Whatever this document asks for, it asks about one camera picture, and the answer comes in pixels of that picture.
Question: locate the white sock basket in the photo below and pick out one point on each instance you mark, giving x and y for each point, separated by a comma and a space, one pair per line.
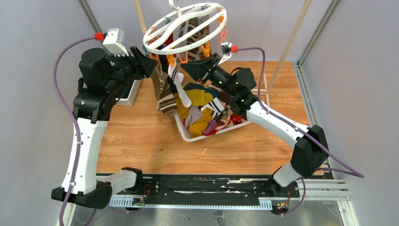
191, 128

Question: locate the brown white striped sock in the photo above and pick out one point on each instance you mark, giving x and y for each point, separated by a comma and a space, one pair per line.
164, 94

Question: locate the purple sock in basket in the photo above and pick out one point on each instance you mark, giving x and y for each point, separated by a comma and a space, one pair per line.
209, 130

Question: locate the white round clip hanger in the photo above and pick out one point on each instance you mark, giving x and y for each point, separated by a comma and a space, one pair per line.
186, 32

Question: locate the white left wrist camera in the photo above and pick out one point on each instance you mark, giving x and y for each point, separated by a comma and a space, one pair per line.
113, 42

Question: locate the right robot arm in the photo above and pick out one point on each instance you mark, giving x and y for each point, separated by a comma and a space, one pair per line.
308, 143

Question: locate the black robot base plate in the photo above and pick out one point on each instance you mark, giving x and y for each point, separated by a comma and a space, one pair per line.
204, 191

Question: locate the mustard yellow sock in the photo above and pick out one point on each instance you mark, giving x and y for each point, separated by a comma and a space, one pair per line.
198, 97

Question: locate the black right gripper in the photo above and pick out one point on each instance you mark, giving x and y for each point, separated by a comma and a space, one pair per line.
198, 69

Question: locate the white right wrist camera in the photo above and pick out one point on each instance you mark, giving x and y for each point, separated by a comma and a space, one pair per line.
226, 51

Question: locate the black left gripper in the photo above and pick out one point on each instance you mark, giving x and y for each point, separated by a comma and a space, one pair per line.
141, 64

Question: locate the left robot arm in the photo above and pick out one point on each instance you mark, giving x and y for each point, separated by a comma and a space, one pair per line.
103, 76

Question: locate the small white perforated basket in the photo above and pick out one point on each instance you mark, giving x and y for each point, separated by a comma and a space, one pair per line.
126, 96

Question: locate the red sock in basket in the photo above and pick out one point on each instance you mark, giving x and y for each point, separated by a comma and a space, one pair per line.
228, 122

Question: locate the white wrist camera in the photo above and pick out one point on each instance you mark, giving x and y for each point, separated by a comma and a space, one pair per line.
226, 51
113, 42

